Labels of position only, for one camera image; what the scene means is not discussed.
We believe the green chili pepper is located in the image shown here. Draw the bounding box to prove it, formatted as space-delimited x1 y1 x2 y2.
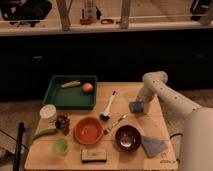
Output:
32 129 58 141

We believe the blue sponge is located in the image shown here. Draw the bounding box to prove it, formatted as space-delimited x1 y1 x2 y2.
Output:
129 101 144 113

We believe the black stand pole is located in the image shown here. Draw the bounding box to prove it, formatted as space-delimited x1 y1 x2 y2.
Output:
13 122 25 171

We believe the metal fork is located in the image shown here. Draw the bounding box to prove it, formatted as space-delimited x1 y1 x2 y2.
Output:
104 115 127 135

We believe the wooden railing post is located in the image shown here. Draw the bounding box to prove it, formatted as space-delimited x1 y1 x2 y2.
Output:
56 0 70 31
120 0 131 29

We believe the wooden railing post left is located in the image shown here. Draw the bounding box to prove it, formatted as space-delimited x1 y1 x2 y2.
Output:
56 0 70 31

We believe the black cable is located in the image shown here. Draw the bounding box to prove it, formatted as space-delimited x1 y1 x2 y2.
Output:
169 132 184 140

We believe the dark grape bunch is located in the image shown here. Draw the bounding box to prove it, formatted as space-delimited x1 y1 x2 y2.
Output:
55 115 70 135

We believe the white dish brush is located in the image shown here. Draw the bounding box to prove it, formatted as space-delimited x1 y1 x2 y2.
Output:
100 92 116 121

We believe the orange peach fruit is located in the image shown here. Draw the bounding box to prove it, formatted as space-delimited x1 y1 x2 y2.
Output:
82 83 93 93

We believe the green tray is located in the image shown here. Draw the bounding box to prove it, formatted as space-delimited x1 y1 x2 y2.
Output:
43 75 97 110

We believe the wooden block eraser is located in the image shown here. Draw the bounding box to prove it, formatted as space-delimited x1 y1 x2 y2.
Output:
81 149 107 163

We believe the orange bowl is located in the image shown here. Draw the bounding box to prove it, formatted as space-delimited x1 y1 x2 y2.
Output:
74 117 104 145

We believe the white bottle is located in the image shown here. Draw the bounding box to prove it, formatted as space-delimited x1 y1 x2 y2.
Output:
84 0 97 23

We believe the red round object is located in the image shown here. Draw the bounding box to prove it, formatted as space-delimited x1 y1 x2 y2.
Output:
80 19 92 25

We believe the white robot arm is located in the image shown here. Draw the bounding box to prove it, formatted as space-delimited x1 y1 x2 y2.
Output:
137 71 213 171

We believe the purple bowl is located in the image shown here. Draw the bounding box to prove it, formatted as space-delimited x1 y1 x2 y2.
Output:
115 125 141 152

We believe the wooden railing post middle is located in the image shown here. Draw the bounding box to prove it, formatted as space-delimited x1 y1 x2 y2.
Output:
120 0 131 29

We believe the black bag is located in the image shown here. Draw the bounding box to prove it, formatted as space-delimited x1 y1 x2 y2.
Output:
0 0 52 21

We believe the green cup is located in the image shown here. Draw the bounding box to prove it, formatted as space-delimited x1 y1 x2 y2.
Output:
53 138 68 155

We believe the blue-grey cloth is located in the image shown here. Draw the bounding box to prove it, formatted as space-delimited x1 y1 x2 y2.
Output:
141 136 167 158

